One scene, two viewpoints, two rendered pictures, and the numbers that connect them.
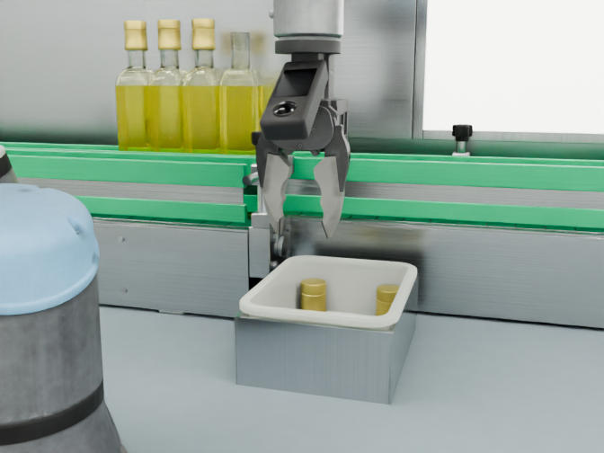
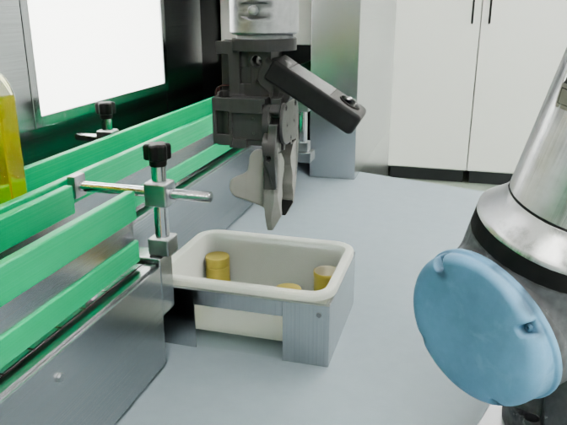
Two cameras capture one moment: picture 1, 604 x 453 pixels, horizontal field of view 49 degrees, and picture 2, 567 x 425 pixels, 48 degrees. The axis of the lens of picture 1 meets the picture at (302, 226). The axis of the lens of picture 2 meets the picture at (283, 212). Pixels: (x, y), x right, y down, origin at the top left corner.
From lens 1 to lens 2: 1.02 m
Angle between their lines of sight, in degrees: 86
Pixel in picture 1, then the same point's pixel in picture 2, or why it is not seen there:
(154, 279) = (96, 399)
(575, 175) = (205, 125)
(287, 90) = (322, 87)
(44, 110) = not seen: outside the picture
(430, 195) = not seen: hidden behind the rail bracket
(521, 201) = (189, 154)
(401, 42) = (11, 18)
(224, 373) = (304, 374)
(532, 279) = (208, 210)
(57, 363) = not seen: outside the picture
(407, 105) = (26, 92)
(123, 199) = (29, 318)
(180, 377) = (314, 400)
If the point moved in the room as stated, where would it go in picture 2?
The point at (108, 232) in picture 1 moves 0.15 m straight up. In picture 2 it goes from (43, 381) to (18, 203)
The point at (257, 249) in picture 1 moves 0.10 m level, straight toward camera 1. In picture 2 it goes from (166, 279) to (255, 277)
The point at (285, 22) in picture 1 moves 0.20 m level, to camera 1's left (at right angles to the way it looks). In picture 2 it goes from (290, 21) to (294, 29)
